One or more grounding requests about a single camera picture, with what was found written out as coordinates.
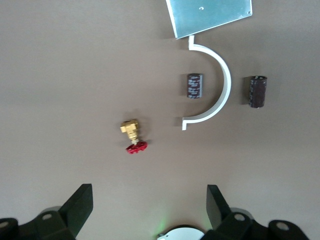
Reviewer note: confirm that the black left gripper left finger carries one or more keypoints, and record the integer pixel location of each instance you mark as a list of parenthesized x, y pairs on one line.
[(75, 212)]

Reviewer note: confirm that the silver metal box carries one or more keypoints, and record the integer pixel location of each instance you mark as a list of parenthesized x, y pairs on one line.
[(205, 20)]

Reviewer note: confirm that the dark brown cylindrical capacitor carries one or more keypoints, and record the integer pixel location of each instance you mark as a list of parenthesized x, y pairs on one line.
[(258, 91), (195, 86)]

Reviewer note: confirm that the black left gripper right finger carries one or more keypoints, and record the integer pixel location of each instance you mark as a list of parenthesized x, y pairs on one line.
[(220, 215)]

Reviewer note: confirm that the white curved plastic bracket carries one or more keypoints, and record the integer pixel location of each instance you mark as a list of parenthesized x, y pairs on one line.
[(226, 82)]

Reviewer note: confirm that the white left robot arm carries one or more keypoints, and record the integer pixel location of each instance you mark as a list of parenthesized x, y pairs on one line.
[(180, 235)]

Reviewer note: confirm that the brown table cover sheet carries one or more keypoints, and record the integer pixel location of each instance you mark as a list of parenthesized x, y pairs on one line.
[(62, 75)]

